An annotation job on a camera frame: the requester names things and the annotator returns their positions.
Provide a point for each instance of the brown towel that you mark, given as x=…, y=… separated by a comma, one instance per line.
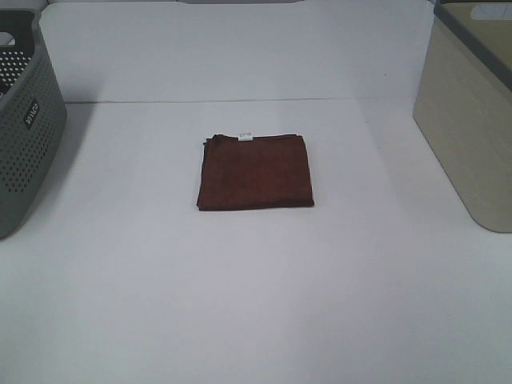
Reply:
x=262, y=173

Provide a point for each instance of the beige storage bin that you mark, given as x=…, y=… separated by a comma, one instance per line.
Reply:
x=463, y=105

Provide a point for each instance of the grey perforated laundry basket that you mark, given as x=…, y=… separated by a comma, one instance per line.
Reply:
x=33, y=115

